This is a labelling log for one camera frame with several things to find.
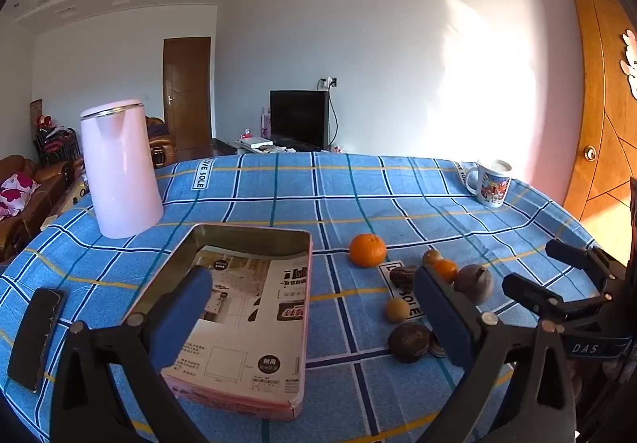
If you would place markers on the large orange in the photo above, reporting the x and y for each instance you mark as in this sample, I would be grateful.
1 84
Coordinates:
367 250

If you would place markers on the pink white door sticker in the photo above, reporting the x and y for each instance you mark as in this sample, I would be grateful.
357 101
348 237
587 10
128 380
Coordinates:
631 64

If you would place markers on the tan round fruit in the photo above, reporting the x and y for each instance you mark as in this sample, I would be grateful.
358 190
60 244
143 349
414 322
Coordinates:
396 310

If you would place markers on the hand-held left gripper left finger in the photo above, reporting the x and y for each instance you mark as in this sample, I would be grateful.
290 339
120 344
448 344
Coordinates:
184 313

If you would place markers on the small brown round fruit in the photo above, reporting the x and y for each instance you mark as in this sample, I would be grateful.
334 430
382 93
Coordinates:
432 256

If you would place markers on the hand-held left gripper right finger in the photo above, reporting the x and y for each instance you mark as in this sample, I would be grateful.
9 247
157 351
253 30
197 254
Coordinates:
443 318

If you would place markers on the black smartphone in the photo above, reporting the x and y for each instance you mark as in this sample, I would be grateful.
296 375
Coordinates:
35 338

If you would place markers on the brown leather sofa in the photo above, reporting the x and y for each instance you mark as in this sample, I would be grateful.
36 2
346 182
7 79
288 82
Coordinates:
45 179

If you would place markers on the wall power socket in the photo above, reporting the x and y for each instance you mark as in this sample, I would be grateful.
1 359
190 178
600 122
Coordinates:
328 83

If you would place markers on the pink standing item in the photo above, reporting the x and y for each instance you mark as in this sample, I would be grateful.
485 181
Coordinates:
266 122

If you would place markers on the brown leather armchair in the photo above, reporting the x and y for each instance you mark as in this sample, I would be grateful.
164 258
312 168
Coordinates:
159 144

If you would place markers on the blue checked tablecloth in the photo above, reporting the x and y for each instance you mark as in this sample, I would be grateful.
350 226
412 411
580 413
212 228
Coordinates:
348 194

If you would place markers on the floral pink white cushion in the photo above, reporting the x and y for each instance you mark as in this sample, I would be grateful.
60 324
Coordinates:
17 191

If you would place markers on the small wall hanging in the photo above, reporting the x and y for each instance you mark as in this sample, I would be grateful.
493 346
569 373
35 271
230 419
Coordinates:
37 112

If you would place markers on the flat white box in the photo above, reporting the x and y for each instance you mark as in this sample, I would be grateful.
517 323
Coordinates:
255 141

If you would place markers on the dark brown round fruit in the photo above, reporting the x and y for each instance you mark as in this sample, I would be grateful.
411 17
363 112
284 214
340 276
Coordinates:
409 342

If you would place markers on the round door knob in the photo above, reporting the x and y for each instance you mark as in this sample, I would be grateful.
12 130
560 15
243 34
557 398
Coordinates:
590 152

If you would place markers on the white cartoon print mug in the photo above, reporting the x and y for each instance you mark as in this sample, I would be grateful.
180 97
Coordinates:
490 184

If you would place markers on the black television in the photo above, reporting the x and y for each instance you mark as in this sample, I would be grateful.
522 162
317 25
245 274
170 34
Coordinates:
298 119

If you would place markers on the stacked dark chairs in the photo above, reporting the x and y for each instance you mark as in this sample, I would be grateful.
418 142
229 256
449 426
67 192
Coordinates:
57 141

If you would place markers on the purple passion fruit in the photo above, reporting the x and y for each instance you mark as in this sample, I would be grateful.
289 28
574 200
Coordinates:
474 284

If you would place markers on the dark brown door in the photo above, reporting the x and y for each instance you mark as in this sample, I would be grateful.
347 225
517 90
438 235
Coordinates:
186 99

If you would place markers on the light wooden door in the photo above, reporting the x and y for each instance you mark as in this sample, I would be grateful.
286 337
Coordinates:
602 99

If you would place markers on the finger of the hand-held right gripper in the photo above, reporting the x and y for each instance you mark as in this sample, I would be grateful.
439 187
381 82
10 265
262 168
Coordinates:
567 251
527 293

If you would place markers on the low television stand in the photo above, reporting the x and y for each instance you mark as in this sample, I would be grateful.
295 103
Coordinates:
288 148

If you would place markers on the printed paper sheet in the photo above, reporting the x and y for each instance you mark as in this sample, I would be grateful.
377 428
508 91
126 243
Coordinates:
249 318

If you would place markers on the dark brown date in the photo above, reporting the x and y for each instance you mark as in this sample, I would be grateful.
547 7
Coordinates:
402 276

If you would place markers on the pink electric kettle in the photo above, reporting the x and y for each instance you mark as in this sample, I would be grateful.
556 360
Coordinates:
122 174

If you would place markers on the small orange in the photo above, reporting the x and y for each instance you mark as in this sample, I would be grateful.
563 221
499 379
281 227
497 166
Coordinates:
446 270

